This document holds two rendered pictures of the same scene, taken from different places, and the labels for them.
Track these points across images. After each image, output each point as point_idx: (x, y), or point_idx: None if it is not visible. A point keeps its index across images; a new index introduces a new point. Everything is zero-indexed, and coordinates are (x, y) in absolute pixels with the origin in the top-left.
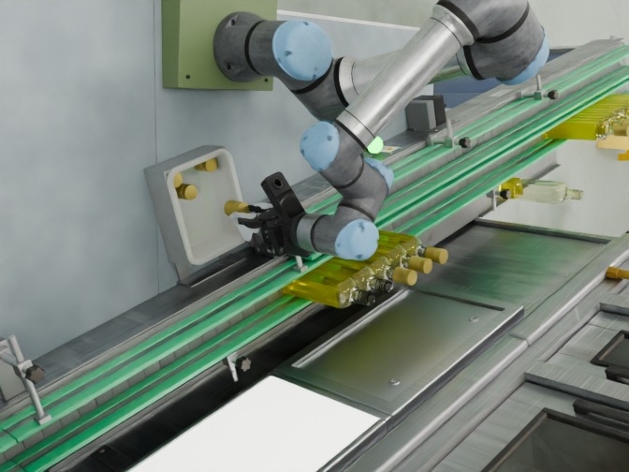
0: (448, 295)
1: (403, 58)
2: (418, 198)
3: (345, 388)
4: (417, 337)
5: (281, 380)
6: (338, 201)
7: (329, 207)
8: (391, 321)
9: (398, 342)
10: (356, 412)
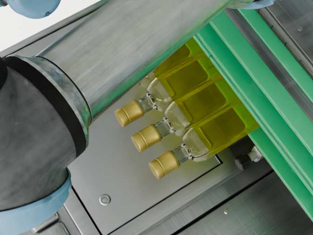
0: (171, 195)
1: None
2: (312, 186)
3: (46, 45)
4: (102, 134)
5: (96, 1)
6: (253, 41)
7: (239, 26)
8: (153, 121)
9: (105, 114)
10: (5, 44)
